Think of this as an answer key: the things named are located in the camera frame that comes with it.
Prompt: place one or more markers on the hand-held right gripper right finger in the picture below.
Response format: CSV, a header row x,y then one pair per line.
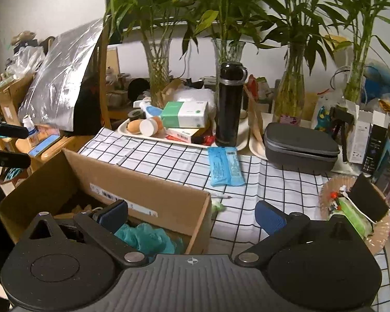
x,y
269,217

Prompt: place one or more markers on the tan egg-shaped sponge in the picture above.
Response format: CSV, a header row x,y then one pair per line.
x,y
135,126

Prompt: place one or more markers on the white oval tray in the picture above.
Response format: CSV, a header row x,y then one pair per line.
x,y
256,146

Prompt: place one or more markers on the small white dropper bottle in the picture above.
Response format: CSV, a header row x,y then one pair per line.
x,y
29,126

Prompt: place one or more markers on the blue smartphone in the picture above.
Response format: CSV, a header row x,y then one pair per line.
x,y
45,145

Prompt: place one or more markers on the black thermos bottle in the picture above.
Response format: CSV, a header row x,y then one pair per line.
x,y
229,110

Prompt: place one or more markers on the brown cardboard box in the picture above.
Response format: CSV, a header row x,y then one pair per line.
x,y
143,185

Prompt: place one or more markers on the black tape roll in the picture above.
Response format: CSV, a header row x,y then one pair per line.
x,y
136,114

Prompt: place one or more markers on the tall brown paper bag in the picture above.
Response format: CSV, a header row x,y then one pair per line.
x,y
255,110

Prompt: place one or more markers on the white blue tube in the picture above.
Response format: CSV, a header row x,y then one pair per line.
x,y
149,108

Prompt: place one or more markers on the small black tripod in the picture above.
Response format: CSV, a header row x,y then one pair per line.
x,y
343,126

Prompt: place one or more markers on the black carton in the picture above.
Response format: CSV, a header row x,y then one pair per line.
x,y
375,149

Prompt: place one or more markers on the white pen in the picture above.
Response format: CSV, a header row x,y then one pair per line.
x,y
221,196

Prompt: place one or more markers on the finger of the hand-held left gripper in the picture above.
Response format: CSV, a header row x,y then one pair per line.
x,y
9,130
9,160

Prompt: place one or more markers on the blue wet wipes packet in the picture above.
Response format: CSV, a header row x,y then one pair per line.
x,y
226,167

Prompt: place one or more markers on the beige bottle with white cap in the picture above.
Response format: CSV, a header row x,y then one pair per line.
x,y
149,126

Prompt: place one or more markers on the blue plastic bag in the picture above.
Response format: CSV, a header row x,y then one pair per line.
x,y
383,79

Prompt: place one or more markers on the green white tissue box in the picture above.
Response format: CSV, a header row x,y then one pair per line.
x,y
185,113

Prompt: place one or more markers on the clear plastic bag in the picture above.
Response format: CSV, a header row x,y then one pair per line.
x,y
24,60

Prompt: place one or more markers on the green snack packets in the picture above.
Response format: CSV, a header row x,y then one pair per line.
x,y
354,217

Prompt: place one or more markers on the teal mesh bath pouf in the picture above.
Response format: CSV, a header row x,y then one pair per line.
x,y
149,239

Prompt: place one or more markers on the grey zip case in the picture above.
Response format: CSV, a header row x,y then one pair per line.
x,y
299,149

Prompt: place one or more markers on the silver foil bag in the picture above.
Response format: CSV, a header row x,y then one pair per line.
x,y
58,84

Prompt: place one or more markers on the black round object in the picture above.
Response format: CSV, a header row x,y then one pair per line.
x,y
138,88

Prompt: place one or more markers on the small light green soft item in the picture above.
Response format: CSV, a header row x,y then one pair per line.
x,y
217,207

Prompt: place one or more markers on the white plastic bag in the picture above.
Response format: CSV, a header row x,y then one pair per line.
x,y
195,96

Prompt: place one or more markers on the white carton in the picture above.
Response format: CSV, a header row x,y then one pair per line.
x,y
360,133

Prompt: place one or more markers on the taped cardboard carton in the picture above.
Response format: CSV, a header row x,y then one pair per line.
x,y
11,100

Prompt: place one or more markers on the wooden chair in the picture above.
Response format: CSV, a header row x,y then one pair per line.
x,y
73,141

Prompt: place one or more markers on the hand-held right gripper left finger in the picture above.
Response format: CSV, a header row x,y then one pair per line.
x,y
113,216

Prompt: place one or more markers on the red snack packet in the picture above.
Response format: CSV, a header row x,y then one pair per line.
x,y
208,140

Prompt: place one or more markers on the red white flat box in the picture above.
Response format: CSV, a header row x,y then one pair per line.
x,y
182,134

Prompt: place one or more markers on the colourful printed bag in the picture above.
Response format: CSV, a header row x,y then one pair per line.
x,y
325,117

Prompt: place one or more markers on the white rectangular tray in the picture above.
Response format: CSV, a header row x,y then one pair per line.
x,y
130,133

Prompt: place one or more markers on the crumpled brown paper bag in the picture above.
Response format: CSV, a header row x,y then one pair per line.
x,y
169,92

